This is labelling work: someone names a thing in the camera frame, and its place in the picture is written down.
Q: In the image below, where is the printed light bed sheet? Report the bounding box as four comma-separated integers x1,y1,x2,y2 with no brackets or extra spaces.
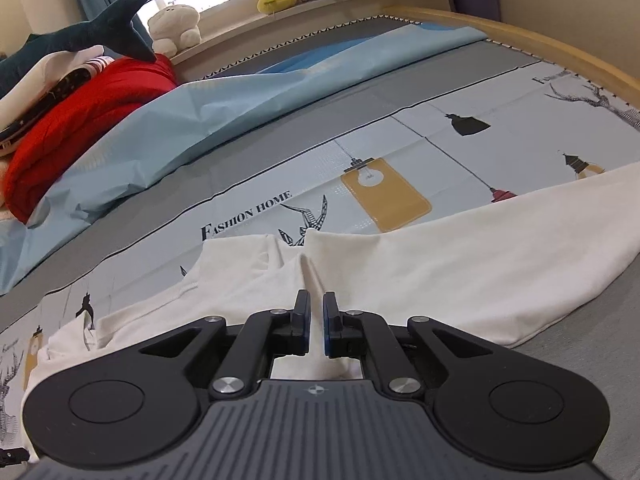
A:
1,61,639,448

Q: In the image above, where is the red blanket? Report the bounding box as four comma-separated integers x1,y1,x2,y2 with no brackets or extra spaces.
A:
1,54,177,223

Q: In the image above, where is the dark teal shark plush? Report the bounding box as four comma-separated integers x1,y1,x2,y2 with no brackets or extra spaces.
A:
1,0,155,96

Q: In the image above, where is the light blue sheet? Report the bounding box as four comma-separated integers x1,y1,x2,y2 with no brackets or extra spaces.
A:
1,22,486,292

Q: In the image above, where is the wooden bed frame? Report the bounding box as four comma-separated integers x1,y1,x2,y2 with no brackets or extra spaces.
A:
383,6,640,108

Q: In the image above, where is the white plush toy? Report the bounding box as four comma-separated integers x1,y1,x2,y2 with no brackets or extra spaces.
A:
148,4,202,58

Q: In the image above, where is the white folded quilt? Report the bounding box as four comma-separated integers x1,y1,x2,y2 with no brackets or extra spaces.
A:
1,46,114,157

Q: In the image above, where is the white long-sleeve shirt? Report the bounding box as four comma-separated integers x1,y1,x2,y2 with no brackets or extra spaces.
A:
22,161,640,463

